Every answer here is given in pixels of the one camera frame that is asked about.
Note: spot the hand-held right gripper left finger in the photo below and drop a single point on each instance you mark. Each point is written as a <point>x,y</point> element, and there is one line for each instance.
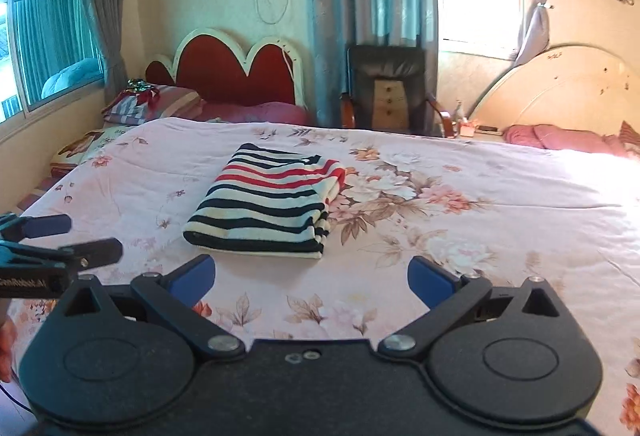
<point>192,278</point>

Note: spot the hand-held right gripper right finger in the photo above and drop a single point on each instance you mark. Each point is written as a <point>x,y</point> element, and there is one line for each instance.
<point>430,278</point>

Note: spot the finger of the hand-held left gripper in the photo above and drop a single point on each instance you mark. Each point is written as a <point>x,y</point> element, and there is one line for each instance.
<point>45,226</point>
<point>95,252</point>

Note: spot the striped knit sweater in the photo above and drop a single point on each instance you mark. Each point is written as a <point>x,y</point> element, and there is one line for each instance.
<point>265,206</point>

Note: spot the person's left hand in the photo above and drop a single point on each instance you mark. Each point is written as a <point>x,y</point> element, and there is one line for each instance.
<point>5,348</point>

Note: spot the pink floral blanket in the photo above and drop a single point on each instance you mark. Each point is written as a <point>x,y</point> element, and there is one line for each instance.
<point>450,226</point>

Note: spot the striped folded bedding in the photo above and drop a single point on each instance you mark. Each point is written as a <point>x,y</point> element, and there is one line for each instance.
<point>140,108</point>

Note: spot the beige nightstand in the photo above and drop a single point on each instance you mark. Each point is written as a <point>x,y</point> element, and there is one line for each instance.
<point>487,135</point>

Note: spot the pink tissue box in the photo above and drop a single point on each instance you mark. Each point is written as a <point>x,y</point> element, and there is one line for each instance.
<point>467,128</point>

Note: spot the shiny green bundle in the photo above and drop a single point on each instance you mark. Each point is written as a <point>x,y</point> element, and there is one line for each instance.
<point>142,86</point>

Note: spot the dark pink pillow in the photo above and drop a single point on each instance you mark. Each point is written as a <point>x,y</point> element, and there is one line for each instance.
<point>255,113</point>

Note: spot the small wooden drawer cabinet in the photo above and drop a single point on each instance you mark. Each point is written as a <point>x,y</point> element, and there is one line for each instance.
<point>390,103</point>

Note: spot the light pink pillow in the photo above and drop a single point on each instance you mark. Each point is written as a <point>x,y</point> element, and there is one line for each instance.
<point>560,138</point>

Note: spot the window with blue curtain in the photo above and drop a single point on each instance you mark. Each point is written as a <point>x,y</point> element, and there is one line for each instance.
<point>50,25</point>

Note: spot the red heart-shaped headboard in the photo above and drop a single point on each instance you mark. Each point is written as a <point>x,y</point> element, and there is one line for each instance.
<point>215,70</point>

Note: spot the black leather armchair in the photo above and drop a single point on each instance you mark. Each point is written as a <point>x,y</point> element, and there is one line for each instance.
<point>385,63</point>

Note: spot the beige arched headboard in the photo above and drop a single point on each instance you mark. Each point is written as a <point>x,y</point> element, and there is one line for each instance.
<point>560,90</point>

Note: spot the patterned red pillow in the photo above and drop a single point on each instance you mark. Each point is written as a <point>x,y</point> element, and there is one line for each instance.
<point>631,138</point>

